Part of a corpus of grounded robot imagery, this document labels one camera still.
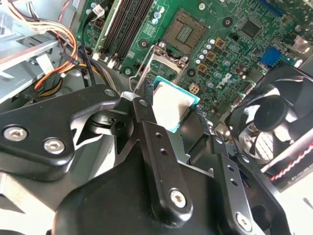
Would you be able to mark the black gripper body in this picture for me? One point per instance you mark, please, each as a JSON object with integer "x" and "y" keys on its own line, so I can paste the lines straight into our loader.
{"x": 117, "y": 203}

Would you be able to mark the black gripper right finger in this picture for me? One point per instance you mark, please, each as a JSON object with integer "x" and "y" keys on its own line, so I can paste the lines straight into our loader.
{"x": 239, "y": 186}

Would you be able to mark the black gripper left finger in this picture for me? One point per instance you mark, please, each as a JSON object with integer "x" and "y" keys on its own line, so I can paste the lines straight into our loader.
{"x": 36, "y": 117}

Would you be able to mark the CPU with silver top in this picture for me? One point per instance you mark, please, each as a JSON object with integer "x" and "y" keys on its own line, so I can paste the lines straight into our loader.
{"x": 171, "y": 102}

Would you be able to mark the metal locking lever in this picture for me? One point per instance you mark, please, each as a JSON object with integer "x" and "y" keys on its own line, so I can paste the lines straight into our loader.
{"x": 143, "y": 62}

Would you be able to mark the metal socket cover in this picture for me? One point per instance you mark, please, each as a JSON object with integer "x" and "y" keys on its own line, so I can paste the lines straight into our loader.
{"x": 171, "y": 54}

